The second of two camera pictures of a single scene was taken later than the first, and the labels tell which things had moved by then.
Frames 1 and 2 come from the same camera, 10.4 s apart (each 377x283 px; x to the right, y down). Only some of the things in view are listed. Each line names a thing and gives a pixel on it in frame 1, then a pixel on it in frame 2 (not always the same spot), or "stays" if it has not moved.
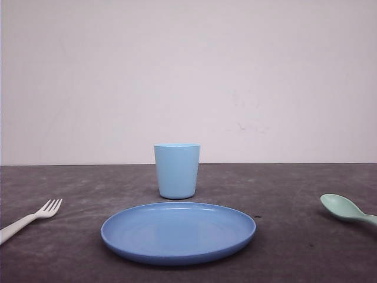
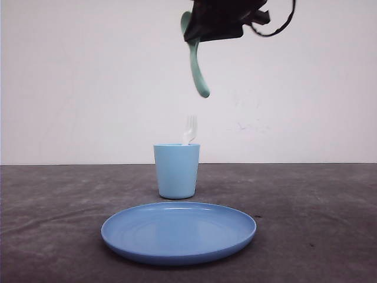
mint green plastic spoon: [339, 204] to [202, 84]
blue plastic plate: [177, 233] stays
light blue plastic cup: [177, 169] stays
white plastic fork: [8, 232] to [191, 132]
